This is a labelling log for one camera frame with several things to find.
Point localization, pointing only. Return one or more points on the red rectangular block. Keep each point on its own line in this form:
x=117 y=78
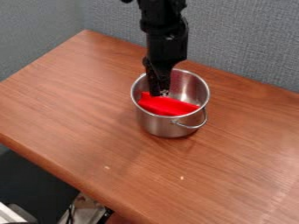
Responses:
x=166 y=106

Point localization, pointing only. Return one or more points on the stainless steel pot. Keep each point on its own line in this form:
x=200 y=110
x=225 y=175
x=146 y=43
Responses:
x=189 y=88

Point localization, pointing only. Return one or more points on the grey table leg bracket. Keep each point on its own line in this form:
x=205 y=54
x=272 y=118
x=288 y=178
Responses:
x=86 y=211

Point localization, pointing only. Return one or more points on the white object at corner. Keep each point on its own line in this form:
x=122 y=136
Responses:
x=9 y=216

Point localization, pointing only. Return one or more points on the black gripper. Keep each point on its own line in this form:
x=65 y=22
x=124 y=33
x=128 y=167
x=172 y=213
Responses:
x=166 y=28

